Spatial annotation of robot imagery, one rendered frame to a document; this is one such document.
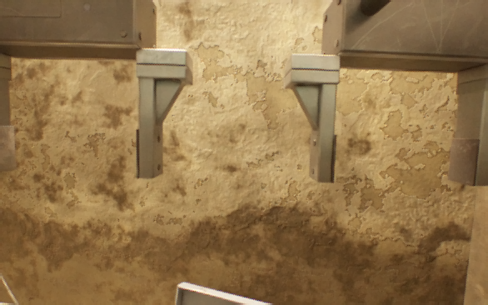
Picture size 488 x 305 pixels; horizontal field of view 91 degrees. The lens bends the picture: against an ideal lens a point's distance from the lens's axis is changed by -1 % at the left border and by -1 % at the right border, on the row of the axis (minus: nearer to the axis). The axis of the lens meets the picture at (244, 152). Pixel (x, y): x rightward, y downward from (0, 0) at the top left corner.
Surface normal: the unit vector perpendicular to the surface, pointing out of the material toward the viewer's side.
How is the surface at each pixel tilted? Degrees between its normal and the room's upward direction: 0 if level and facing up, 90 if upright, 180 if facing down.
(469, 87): 90
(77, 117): 90
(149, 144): 90
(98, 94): 90
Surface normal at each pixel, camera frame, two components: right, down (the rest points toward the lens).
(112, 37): 0.02, 0.08
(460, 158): -1.00, -0.03
